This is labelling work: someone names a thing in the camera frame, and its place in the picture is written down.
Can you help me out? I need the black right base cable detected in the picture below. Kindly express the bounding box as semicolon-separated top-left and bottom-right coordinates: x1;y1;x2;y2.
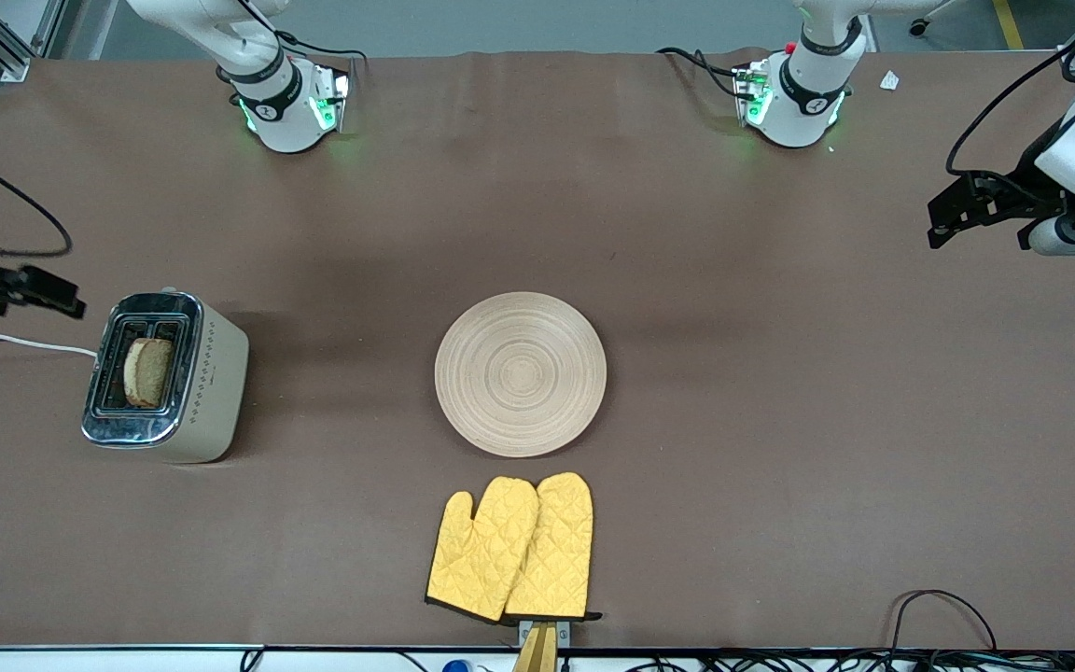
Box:
272;26;370;74

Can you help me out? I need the brown toast slice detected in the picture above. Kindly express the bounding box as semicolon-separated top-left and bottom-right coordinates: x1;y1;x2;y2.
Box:
123;338;175;409

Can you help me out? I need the grey metal bracket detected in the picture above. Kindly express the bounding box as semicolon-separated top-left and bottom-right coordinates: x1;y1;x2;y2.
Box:
518;618;572;649

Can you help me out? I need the beige chrome toaster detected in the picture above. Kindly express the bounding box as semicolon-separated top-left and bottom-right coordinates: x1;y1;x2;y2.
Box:
81;289;250;465

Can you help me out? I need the black left base cable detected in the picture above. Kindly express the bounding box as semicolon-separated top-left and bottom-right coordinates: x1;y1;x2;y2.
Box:
656;46;746;100

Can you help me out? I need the black base cable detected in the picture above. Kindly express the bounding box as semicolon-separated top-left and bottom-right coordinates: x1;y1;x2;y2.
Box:
656;46;746;100
272;26;370;74

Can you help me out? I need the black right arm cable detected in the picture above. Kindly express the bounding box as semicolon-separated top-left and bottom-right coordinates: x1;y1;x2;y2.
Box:
0;152;74;259

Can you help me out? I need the round wooden plate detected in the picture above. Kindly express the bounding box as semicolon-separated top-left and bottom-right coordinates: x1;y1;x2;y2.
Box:
434;291;608;459

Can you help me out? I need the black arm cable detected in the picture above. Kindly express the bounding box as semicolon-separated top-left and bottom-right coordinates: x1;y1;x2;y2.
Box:
944;0;1075;178
0;152;74;259

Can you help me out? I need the brown table cloth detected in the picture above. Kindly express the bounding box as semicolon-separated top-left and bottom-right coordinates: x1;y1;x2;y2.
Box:
0;47;1075;651

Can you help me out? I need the black looped cable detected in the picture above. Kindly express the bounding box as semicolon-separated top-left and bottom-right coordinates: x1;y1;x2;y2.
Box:
890;589;998;654

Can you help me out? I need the white toaster power cable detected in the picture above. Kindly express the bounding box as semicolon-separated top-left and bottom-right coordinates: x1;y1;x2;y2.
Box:
0;333;99;359

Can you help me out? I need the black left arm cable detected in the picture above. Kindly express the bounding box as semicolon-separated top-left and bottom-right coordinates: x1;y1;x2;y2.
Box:
944;0;1075;178

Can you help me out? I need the yellow quilted oven mitt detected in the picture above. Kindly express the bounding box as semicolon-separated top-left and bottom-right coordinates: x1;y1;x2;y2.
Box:
425;476;540;624
503;471;603;623

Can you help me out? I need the black cable bundle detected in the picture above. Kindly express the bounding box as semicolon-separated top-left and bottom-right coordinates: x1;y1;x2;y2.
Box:
561;649;1075;672

